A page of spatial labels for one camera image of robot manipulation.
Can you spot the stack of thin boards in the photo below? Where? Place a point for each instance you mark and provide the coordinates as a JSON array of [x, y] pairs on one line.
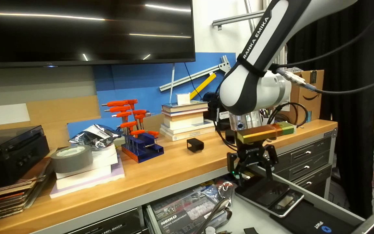
[[6, 202]]

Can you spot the grey duct tape roll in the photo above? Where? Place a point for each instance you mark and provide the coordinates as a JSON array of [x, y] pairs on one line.
[[71, 159]]

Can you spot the silver aluminium frame bracket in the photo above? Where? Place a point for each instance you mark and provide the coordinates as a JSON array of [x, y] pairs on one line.
[[195, 76]]

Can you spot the pale purple board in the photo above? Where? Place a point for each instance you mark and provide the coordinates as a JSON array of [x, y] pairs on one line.
[[110, 177]]

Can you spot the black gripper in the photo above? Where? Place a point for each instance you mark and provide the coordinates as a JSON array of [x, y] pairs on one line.
[[252, 158]]

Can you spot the black wide cabinet drawer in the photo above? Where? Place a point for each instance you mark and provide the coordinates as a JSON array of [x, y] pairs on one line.
[[334, 203]]

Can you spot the small white box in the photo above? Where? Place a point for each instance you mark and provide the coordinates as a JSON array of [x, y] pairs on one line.
[[184, 99]]

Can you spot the black tall cabinet drawer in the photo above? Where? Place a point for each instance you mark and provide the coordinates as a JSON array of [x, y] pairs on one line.
[[315, 186]]

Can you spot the silver wall rail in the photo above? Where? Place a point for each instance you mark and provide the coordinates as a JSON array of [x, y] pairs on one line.
[[239, 19]]

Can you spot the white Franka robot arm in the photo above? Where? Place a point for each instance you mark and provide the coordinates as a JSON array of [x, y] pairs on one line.
[[247, 86]]

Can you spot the black wall monitor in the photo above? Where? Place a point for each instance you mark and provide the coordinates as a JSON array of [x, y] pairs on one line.
[[88, 30]]

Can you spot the clear plastic parts bag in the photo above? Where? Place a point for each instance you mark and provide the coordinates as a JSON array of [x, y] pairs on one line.
[[182, 209]]

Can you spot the large white book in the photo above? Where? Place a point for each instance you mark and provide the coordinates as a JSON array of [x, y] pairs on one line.
[[191, 132]]

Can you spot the brown cardboard box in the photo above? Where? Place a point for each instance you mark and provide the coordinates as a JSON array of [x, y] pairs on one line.
[[312, 105]]

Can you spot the black flat case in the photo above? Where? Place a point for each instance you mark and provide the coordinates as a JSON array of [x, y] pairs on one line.
[[269, 196]]

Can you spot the black box blue logo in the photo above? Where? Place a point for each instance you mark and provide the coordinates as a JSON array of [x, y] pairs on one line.
[[312, 223]]

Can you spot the black curtain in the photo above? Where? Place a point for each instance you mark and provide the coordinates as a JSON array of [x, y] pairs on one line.
[[356, 131]]

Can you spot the crumpled silver foil bag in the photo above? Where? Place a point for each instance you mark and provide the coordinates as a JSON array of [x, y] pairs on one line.
[[94, 136]]

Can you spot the black bag white label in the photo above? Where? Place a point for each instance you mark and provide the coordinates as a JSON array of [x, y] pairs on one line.
[[213, 108]]

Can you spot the black hard case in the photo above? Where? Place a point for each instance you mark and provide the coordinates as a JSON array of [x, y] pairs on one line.
[[10, 158]]

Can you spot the black tool cabinet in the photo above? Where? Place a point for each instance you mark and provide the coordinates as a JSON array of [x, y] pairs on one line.
[[110, 223]]

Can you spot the white paper sheet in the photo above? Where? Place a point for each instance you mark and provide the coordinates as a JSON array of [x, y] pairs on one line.
[[3, 115]]

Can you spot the yellow spirit level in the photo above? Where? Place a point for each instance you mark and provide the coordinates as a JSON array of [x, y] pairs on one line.
[[203, 86]]

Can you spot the brown cardboard panel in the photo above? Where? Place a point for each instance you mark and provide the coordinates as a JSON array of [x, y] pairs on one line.
[[62, 118]]

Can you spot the blue foam board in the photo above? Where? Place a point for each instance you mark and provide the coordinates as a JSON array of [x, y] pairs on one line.
[[136, 86]]

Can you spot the thick white book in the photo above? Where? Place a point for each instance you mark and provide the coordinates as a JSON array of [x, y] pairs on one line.
[[182, 121]]

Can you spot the yellow wrist camera box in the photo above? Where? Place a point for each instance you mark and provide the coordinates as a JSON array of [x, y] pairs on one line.
[[267, 133]]

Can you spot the dark cover book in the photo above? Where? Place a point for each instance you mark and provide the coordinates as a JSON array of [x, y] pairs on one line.
[[185, 107]]

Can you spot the small black plastic piece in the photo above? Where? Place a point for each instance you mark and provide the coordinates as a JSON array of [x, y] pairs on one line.
[[250, 231]]

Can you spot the black narrow cabinet drawer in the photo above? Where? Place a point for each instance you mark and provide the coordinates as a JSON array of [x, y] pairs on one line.
[[308, 167], [308, 151]]

